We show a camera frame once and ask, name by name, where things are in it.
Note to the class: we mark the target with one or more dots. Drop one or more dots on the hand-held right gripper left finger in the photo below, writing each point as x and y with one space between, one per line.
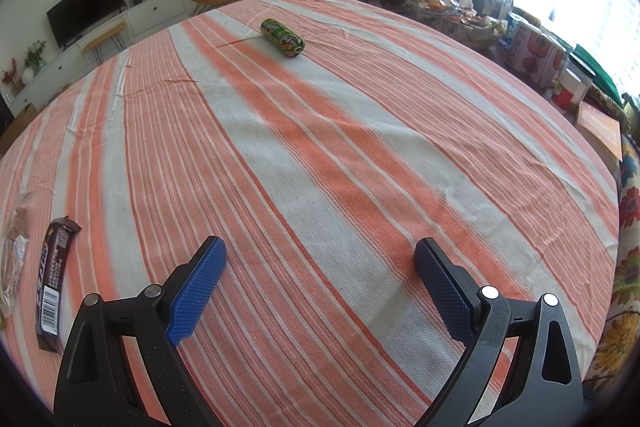
197 287

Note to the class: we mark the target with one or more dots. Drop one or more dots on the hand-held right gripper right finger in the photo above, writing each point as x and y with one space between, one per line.
445 292

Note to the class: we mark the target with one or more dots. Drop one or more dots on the wicker basket of snacks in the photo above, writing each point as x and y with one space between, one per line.
460 24

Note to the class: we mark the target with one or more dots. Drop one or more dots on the dark chocolate bar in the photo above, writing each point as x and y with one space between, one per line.
55 277

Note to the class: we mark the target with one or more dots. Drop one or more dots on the orange striped tablecloth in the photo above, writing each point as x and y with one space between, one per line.
325 157

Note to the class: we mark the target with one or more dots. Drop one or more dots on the floral fabric chair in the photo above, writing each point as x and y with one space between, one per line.
625 257

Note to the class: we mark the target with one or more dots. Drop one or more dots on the clear plastic snack packet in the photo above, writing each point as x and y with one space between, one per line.
15 252

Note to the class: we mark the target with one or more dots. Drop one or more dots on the orange flat box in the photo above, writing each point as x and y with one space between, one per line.
600 132

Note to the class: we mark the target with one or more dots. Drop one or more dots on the brown cardboard box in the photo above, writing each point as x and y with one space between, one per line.
24 117

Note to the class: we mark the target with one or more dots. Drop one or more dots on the green sausage snack stick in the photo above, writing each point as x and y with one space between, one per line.
282 37

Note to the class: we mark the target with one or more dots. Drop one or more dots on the wooden stool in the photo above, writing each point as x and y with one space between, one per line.
105 32

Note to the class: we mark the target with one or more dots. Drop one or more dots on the green plastic container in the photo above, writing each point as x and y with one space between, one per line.
600 67

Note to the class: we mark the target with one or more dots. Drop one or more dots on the white TV cabinet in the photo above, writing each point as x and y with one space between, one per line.
155 12

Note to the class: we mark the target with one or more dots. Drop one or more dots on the plant in white vase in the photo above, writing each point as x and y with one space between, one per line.
34 59

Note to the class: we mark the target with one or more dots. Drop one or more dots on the red flower plant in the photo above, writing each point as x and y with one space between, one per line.
9 72

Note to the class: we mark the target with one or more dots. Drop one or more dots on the black television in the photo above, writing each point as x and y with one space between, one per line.
85 7

